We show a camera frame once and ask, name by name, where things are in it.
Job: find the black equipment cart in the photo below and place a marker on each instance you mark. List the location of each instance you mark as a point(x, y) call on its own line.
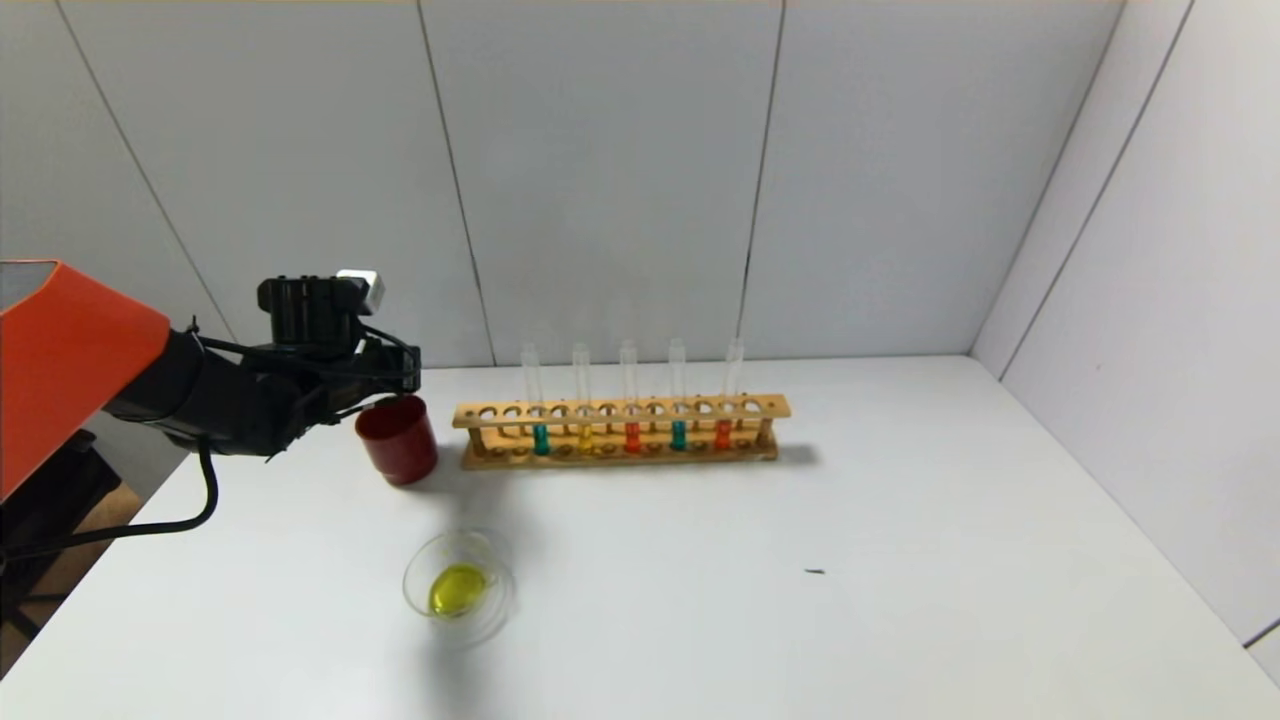
point(70, 500)

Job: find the yellow pigment glass test tube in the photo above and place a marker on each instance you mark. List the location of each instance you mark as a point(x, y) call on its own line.
point(585, 440)

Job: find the dark red plastic cup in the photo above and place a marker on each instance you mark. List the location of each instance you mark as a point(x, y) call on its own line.
point(400, 450)

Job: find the clear glass dish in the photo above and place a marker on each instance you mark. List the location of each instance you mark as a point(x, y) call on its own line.
point(460, 592)

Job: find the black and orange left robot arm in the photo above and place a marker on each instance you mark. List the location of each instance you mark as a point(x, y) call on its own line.
point(230, 400)

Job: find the orange pigment glass test tube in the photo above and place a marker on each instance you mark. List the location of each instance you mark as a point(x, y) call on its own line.
point(722, 434)
point(632, 437)

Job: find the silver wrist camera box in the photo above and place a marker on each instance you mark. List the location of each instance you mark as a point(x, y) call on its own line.
point(362, 288)

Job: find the wooden test tube rack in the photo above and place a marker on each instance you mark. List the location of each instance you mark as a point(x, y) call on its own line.
point(700, 456)

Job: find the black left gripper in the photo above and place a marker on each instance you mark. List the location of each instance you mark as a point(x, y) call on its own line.
point(408, 371)

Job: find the blue pigment glass test tube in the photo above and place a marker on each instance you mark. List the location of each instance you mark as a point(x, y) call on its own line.
point(541, 440)
point(678, 435)

